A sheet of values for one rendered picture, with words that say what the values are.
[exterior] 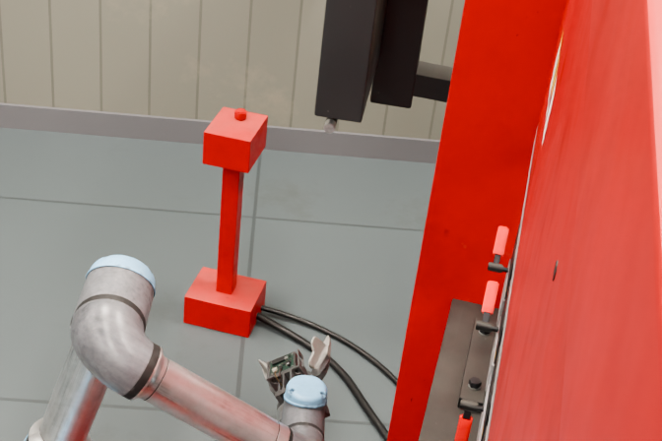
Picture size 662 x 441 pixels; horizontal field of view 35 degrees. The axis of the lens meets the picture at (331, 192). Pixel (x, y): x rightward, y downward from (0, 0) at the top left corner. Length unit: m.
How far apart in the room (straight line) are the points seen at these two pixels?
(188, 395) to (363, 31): 1.13
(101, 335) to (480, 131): 1.11
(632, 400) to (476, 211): 2.28
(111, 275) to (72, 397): 0.26
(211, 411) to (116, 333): 0.20
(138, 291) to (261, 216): 2.79
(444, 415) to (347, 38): 0.90
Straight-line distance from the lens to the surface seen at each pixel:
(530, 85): 2.39
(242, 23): 4.77
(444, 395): 2.40
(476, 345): 2.51
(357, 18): 2.52
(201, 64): 4.86
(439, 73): 3.04
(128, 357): 1.67
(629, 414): 0.27
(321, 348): 2.16
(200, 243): 4.32
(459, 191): 2.52
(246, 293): 3.86
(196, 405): 1.72
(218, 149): 3.47
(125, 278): 1.76
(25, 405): 3.61
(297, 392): 1.87
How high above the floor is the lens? 2.44
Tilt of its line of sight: 31 degrees down
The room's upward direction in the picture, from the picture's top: 7 degrees clockwise
